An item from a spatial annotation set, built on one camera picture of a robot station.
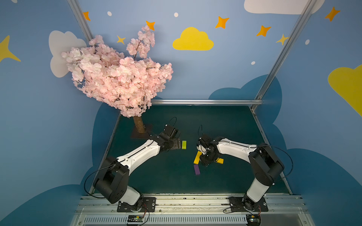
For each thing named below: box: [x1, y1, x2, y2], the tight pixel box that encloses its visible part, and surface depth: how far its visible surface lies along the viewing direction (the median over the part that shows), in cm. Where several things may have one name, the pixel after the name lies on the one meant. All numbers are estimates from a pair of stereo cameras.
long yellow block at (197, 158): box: [193, 150, 202, 165], surface depth 92 cm
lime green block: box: [181, 140, 187, 150], surface depth 100 cm
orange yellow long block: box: [215, 157, 224, 165], surface depth 92 cm
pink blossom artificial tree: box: [61, 25, 174, 133], surface depth 67 cm
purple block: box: [193, 164, 201, 176], surface depth 88 cm
